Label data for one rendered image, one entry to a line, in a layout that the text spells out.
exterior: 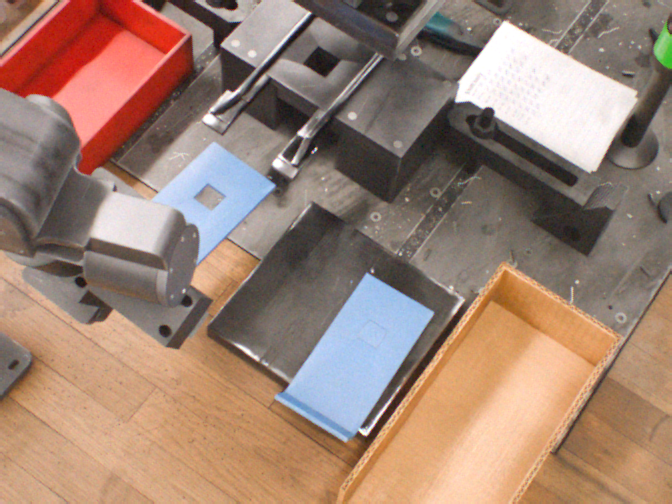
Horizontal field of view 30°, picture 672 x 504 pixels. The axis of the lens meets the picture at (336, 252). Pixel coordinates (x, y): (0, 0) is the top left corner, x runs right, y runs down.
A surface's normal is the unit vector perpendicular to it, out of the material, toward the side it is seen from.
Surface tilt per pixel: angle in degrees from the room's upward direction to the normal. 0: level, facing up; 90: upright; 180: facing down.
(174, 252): 83
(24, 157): 24
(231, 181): 6
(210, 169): 6
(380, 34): 90
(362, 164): 90
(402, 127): 0
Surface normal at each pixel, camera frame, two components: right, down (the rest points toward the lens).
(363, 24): -0.57, 0.71
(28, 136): 0.36, -0.35
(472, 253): 0.07, -0.46
